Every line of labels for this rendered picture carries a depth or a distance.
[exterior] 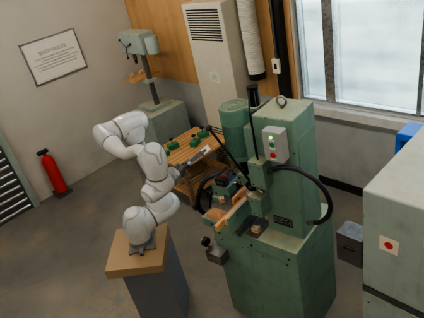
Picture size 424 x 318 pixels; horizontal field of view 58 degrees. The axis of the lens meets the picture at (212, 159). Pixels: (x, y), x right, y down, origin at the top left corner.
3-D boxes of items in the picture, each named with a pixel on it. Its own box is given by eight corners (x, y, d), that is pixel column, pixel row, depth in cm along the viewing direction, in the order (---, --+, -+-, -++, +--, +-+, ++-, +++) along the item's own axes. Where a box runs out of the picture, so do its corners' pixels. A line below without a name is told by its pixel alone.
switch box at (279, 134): (271, 153, 188) (267, 125, 180) (289, 157, 182) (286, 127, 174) (265, 160, 184) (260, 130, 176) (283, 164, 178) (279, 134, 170)
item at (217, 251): (214, 252, 249) (212, 242, 245) (229, 258, 242) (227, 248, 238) (206, 260, 244) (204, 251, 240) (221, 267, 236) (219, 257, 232)
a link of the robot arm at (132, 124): (147, 222, 257) (174, 205, 267) (159, 231, 244) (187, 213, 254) (105, 118, 222) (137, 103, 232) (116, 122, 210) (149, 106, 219)
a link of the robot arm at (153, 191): (176, 192, 186) (174, 171, 178) (154, 211, 176) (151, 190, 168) (160, 183, 191) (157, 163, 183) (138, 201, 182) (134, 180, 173)
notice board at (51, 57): (87, 66, 455) (72, 27, 432) (88, 66, 454) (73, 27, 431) (36, 86, 421) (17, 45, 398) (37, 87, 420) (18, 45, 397)
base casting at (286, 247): (252, 194, 266) (250, 183, 261) (332, 216, 230) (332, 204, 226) (213, 234, 238) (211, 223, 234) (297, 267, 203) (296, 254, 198)
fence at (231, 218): (281, 170, 250) (280, 163, 247) (283, 170, 249) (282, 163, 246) (227, 226, 213) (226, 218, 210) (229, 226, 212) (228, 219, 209)
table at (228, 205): (246, 168, 271) (245, 161, 268) (284, 177, 252) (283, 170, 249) (191, 220, 234) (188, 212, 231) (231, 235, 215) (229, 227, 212)
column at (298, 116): (288, 206, 233) (274, 96, 197) (322, 215, 220) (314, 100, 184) (269, 228, 219) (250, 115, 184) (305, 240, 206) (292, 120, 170)
